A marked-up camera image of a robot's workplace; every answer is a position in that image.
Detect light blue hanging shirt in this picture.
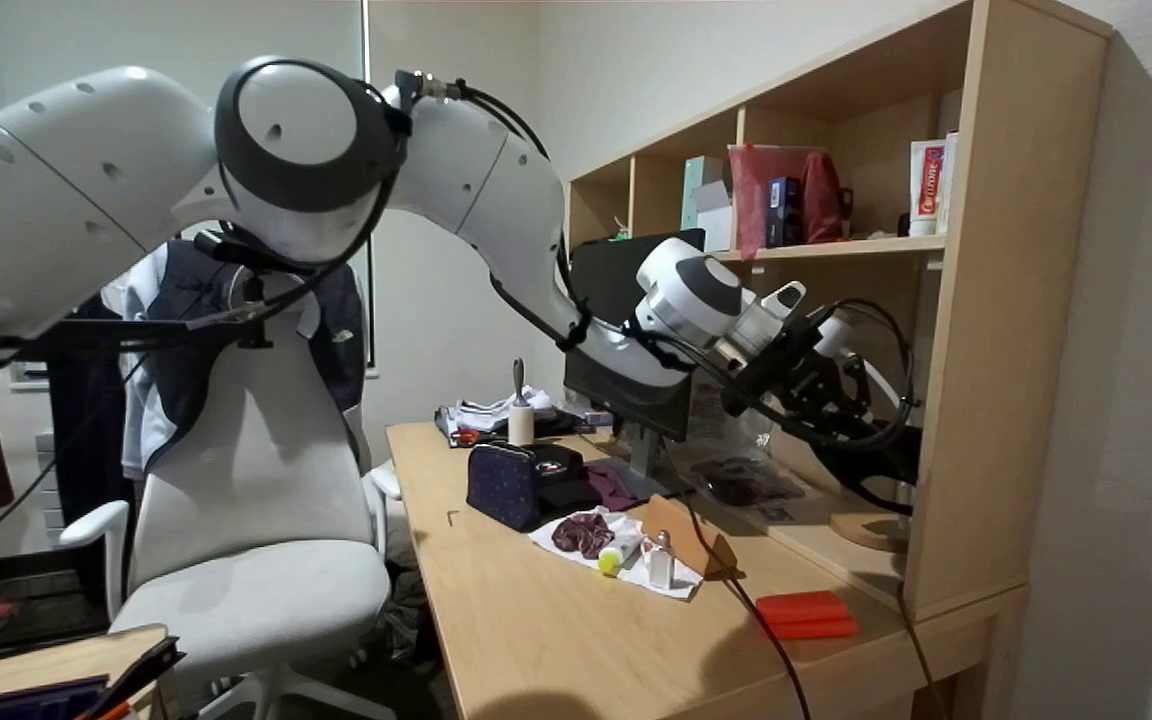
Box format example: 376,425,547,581
114,253,179,477

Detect red books on shelf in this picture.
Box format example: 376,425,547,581
725,139,854,257

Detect white desk lamp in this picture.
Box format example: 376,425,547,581
809,312,919,553

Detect thin black cable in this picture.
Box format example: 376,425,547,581
671,493,822,720

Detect orange red block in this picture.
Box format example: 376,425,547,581
751,586,863,649

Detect purple cloth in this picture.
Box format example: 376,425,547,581
590,456,654,516

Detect white bottle with grey top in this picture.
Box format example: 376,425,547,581
506,356,542,450

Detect white box with red print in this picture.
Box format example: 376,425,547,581
910,133,966,244

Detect white office chair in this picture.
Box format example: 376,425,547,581
58,272,401,720

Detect dark blue box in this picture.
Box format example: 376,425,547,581
768,172,809,246

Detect dark navy hanging garment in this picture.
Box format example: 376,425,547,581
41,331,128,524

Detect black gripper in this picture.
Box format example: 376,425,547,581
722,312,910,449

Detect wooden desk shelf hutch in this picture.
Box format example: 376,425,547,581
565,0,1117,622

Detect black clothes rack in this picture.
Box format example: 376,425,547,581
0,312,274,392

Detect multicoloured cloth pile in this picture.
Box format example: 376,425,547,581
433,389,619,450

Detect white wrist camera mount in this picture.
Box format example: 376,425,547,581
751,275,860,363

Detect small white bottle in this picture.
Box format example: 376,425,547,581
645,527,680,593

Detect black crate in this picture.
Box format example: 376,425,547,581
0,541,119,671

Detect clear plastic bag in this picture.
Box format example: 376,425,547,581
671,443,822,527

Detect yellow capped small bottle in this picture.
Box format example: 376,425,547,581
595,516,650,581

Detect green book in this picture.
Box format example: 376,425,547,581
677,151,712,232

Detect brown cardboard piece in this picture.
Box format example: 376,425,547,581
631,493,743,581

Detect wooden board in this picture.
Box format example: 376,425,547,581
0,619,187,720

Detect dark red scrunchie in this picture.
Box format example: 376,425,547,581
547,508,619,559

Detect black case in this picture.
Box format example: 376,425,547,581
529,439,600,521

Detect dark blue jacket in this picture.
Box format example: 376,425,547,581
134,237,370,443

